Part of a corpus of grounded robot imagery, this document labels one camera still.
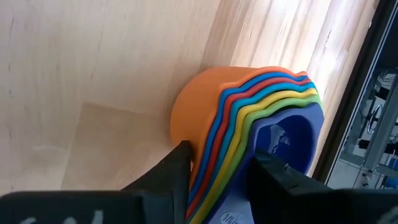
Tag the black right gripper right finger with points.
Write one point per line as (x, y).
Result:
(295, 202)

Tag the teal measuring cup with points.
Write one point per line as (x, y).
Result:
(228, 137)

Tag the large blue measuring cup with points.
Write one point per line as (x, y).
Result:
(213, 137)

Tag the orange measuring cup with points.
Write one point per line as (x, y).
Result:
(192, 105)

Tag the small dark blue measuring cup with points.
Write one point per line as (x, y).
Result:
(289, 140)

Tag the yellow measuring cup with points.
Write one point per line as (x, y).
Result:
(237, 137)

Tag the red measuring cup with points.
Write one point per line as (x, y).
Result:
(220, 137)

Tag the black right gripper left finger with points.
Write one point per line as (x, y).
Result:
(93, 208)

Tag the grey metal beam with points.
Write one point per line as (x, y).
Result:
(381, 133)

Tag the green measuring cup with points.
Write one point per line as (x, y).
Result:
(245, 137)

